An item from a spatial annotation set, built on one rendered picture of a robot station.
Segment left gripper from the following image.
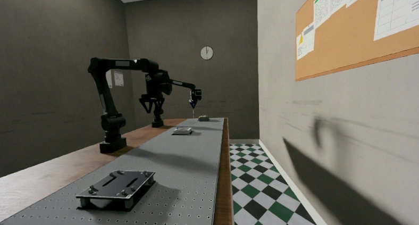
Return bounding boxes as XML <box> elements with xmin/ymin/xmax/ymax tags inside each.
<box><xmin>189</xmin><ymin>95</ymin><xmax>198</xmax><ymax>109</ymax></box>

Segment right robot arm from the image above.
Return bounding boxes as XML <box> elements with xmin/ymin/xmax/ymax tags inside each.
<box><xmin>88</xmin><ymin>57</ymin><xmax>172</xmax><ymax>146</ymax></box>

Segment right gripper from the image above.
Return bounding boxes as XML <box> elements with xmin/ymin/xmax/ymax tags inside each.
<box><xmin>139</xmin><ymin>84</ymin><xmax>165</xmax><ymax>113</ymax></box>

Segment white grid rack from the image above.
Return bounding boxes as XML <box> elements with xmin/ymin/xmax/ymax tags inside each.
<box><xmin>174</xmin><ymin>128</ymin><xmax>191</xmax><ymax>134</ymax></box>

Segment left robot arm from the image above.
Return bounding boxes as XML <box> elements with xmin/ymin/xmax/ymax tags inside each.
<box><xmin>152</xmin><ymin>79</ymin><xmax>202</xmax><ymax>123</ymax></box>

